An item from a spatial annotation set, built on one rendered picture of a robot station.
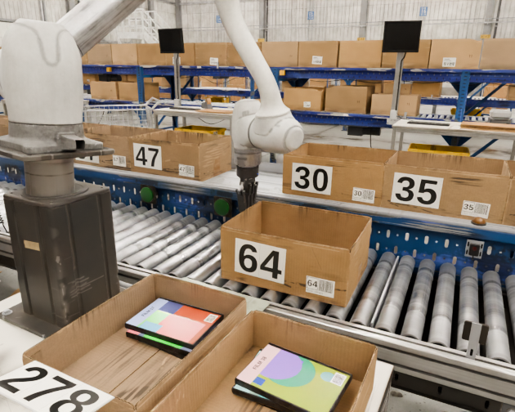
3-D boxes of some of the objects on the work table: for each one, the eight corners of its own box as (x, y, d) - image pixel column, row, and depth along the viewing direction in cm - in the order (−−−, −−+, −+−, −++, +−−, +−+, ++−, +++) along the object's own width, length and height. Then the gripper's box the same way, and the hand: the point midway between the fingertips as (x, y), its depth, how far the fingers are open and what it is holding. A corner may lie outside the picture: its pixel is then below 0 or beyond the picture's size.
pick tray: (136, 479, 67) (131, 429, 63) (252, 345, 99) (252, 307, 96) (305, 576, 54) (309, 520, 51) (374, 387, 87) (379, 345, 83)
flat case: (329, 427, 74) (329, 420, 74) (231, 394, 82) (231, 387, 81) (346, 378, 86) (347, 372, 86) (260, 353, 93) (260, 347, 93)
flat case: (325, 426, 73) (325, 419, 72) (234, 384, 82) (234, 378, 82) (352, 379, 84) (353, 373, 83) (269, 347, 93) (269, 341, 93)
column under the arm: (65, 348, 97) (45, 212, 87) (-3, 317, 109) (-29, 194, 98) (145, 297, 119) (136, 184, 109) (80, 276, 130) (66, 171, 120)
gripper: (246, 159, 148) (246, 224, 156) (227, 167, 137) (228, 235, 145) (266, 162, 145) (265, 227, 153) (248, 170, 134) (248, 239, 141)
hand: (247, 221), depth 148 cm, fingers closed, pressing on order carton
